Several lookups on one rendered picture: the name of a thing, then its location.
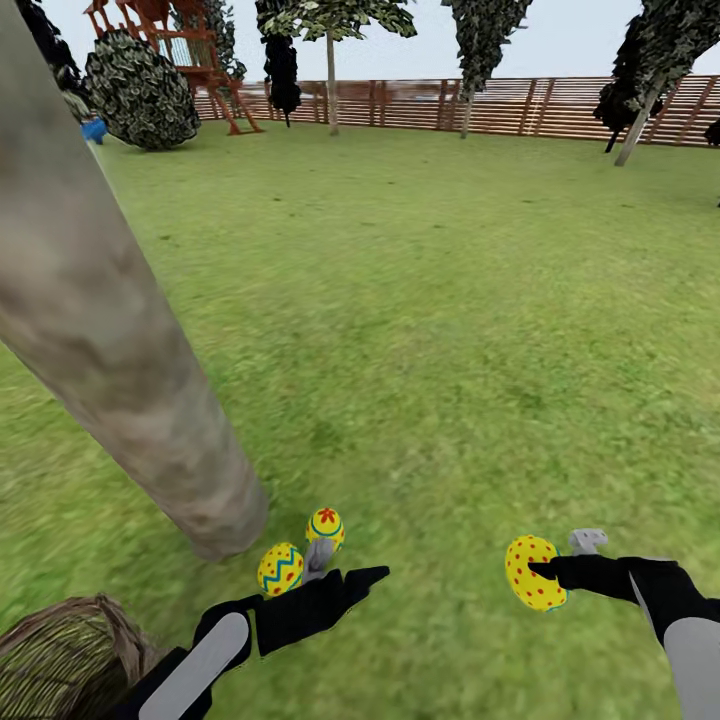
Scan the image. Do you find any wicker basket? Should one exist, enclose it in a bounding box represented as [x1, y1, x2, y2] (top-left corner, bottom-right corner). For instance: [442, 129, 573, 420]
[0, 589, 170, 720]

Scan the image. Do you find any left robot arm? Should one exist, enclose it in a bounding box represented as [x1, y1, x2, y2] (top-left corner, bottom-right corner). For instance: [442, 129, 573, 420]
[100, 537, 391, 720]

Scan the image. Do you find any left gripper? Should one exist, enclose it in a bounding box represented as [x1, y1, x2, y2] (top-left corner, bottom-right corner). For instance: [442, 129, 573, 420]
[283, 566, 391, 643]

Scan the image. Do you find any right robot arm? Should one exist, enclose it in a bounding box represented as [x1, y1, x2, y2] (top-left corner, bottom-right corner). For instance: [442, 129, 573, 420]
[528, 528, 720, 720]

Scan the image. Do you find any easter egg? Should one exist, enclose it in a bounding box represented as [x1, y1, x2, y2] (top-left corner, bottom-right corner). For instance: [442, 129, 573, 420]
[257, 542, 304, 596]
[505, 535, 571, 612]
[305, 508, 345, 554]

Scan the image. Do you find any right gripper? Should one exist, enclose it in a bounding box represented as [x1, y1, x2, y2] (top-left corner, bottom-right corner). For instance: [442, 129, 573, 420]
[528, 555, 612, 597]

